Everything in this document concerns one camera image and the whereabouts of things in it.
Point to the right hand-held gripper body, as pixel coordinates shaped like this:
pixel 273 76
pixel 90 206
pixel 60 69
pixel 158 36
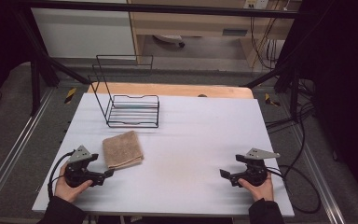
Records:
pixel 254 172

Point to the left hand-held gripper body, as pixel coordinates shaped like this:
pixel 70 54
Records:
pixel 77 175

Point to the tan towel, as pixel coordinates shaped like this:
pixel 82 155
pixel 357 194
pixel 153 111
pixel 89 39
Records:
pixel 122 150

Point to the person's left hand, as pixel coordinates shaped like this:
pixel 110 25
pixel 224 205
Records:
pixel 66 190

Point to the person's right hand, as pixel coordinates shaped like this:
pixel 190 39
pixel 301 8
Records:
pixel 262 192

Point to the white foam board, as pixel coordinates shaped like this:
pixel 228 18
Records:
pixel 186 149

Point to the yellow black striped tape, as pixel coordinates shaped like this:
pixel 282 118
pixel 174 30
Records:
pixel 271 100
pixel 70 95

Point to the wooden table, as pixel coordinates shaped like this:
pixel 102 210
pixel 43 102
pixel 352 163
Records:
pixel 174 89

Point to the white cabinet panel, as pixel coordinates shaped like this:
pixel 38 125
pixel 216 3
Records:
pixel 80 34

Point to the white chair base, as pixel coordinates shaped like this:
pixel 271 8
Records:
pixel 169 39

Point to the light wooden desk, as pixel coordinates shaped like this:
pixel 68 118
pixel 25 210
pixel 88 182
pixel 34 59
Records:
pixel 199 25

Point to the white power strip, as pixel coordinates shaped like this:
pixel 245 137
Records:
pixel 256 3

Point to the aluminium floor rail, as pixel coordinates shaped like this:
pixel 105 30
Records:
pixel 12 149
pixel 320 174

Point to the black metal frame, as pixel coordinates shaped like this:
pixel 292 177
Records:
pixel 155 7

